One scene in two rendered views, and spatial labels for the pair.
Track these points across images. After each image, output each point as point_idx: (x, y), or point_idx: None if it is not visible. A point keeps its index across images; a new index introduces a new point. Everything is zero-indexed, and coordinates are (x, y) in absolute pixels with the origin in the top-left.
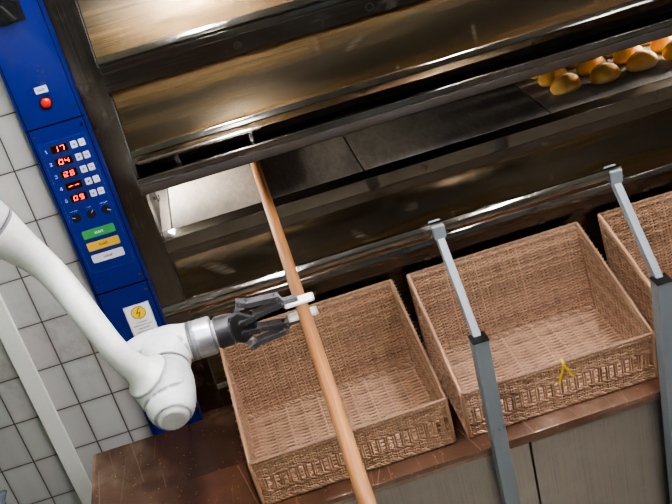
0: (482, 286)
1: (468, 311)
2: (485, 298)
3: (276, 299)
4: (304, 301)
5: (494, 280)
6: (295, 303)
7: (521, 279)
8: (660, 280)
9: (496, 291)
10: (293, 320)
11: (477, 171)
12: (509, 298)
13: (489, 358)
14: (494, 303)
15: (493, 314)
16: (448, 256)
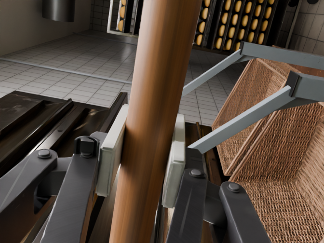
0: (277, 242)
1: (258, 104)
2: (290, 242)
3: (40, 153)
4: (119, 115)
5: (272, 233)
6: (110, 128)
7: (271, 215)
8: (241, 46)
9: (283, 233)
10: (179, 152)
11: (168, 228)
12: (290, 225)
13: (319, 77)
14: (296, 236)
15: (307, 238)
16: (195, 143)
